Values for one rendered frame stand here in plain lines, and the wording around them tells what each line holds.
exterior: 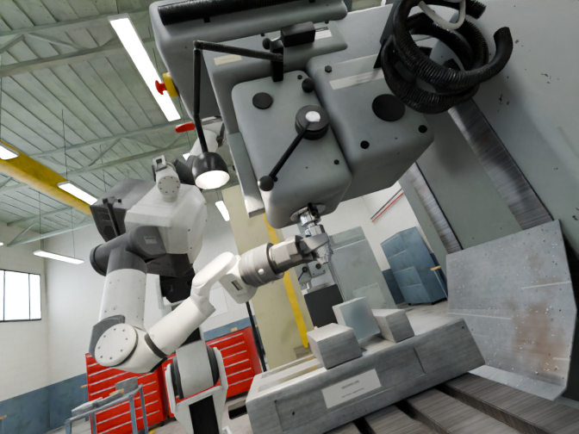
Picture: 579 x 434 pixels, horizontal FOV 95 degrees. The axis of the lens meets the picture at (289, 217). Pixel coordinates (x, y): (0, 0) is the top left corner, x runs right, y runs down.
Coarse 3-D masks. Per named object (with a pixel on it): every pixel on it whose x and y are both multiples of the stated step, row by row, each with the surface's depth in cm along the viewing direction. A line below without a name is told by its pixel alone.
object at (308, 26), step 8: (296, 24) 58; (304, 24) 58; (312, 24) 58; (288, 32) 57; (296, 32) 58; (304, 32) 58; (312, 32) 58; (264, 40) 57; (288, 40) 58; (296, 40) 59; (304, 40) 60; (312, 40) 60
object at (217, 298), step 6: (216, 288) 918; (222, 288) 918; (210, 294) 911; (216, 294) 911; (222, 294) 912; (210, 300) 905; (216, 300) 906; (222, 300) 906; (216, 306) 899; (222, 306) 900; (216, 312) 893; (222, 312) 894; (210, 318) 886
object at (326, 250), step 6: (324, 228) 58; (306, 234) 58; (312, 234) 57; (324, 246) 56; (330, 246) 57; (312, 252) 57; (318, 252) 56; (324, 252) 55; (330, 252) 56; (318, 258) 56
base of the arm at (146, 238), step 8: (136, 232) 70; (144, 232) 73; (152, 232) 76; (128, 240) 69; (136, 240) 69; (144, 240) 72; (152, 240) 75; (160, 240) 78; (136, 248) 69; (144, 248) 70; (152, 248) 73; (160, 248) 77; (144, 256) 70; (152, 256) 72; (160, 256) 76; (96, 264) 70; (96, 272) 71; (104, 272) 72
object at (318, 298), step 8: (312, 288) 91; (320, 288) 90; (328, 288) 88; (336, 288) 88; (304, 296) 88; (312, 296) 88; (320, 296) 87; (328, 296) 87; (336, 296) 87; (312, 304) 87; (320, 304) 87; (328, 304) 86; (336, 304) 86; (312, 312) 86; (320, 312) 86; (328, 312) 86; (312, 320) 86; (320, 320) 85; (328, 320) 85; (336, 320) 85
